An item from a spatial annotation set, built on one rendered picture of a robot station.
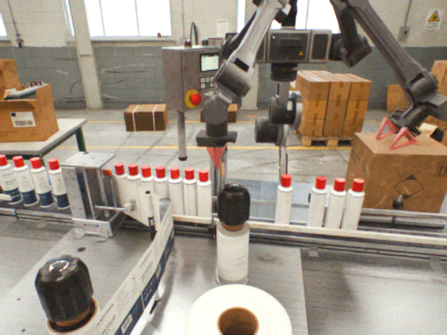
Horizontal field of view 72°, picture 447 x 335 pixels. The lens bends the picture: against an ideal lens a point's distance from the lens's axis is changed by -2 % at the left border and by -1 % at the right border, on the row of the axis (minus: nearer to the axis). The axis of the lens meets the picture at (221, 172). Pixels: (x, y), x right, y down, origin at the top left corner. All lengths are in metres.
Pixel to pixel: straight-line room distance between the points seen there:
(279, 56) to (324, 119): 3.02
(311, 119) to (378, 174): 3.22
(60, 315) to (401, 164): 1.15
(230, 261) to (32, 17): 6.87
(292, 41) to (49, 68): 6.27
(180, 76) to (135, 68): 5.71
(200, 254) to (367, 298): 0.50
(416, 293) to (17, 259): 1.26
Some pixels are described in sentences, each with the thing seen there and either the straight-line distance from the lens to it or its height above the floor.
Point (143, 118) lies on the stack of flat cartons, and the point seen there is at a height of 0.20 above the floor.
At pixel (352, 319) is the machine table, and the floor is 0.83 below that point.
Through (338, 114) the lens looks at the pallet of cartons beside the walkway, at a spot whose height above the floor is 0.45.
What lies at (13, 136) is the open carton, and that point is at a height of 0.82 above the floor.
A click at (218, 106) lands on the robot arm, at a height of 1.37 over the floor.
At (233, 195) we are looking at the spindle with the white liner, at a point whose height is 1.17.
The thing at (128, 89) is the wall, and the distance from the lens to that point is 6.80.
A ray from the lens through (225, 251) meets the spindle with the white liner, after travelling 0.82.
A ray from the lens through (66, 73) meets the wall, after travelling 7.21.
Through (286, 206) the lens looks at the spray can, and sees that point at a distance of 1.07.
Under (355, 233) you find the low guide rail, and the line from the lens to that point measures 1.13.
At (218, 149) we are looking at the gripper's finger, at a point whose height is 1.25.
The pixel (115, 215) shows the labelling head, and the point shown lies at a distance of 1.14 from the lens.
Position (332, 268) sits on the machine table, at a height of 0.83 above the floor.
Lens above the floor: 1.53
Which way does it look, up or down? 25 degrees down
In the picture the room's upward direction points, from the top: straight up
